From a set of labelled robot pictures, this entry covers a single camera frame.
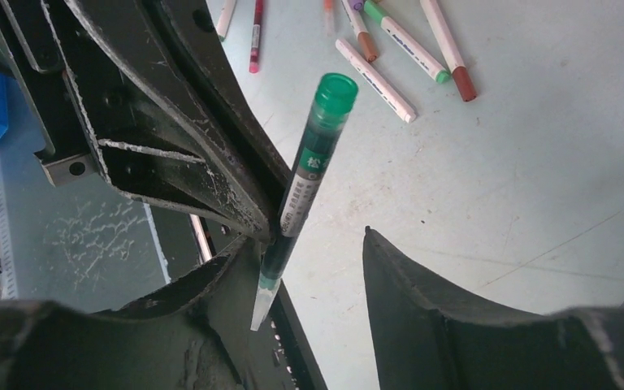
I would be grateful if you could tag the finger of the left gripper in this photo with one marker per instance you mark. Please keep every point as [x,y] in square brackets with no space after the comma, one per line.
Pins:
[189,33]

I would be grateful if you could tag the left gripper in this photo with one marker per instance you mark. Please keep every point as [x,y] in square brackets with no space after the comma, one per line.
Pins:
[153,138]

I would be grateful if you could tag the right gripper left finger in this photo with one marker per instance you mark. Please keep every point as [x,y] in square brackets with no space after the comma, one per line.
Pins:
[190,334]

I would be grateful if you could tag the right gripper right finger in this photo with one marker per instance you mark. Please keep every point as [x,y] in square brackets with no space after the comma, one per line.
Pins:
[429,333]

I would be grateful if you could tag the dark green pen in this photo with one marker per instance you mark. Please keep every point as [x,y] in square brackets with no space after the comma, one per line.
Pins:
[333,101]

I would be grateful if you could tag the red marker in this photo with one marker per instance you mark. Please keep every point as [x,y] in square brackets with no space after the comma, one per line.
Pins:
[329,15]

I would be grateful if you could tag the green cap marker lower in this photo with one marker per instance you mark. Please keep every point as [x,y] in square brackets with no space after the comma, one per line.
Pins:
[225,17]

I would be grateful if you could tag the green cap marker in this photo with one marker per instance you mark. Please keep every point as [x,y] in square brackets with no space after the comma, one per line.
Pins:
[418,53]
[225,17]

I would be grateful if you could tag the red pen lower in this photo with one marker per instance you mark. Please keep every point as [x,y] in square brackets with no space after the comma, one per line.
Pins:
[256,36]

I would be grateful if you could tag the purple cap marker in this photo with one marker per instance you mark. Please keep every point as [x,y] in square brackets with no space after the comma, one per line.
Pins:
[356,5]

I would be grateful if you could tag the white marker right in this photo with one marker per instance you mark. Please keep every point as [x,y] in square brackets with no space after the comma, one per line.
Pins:
[381,86]

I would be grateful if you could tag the brown cap marker in cluster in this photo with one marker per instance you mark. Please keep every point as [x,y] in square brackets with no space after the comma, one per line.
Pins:
[364,39]

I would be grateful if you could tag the green cap marker upper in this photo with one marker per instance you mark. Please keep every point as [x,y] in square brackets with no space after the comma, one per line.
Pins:
[418,53]

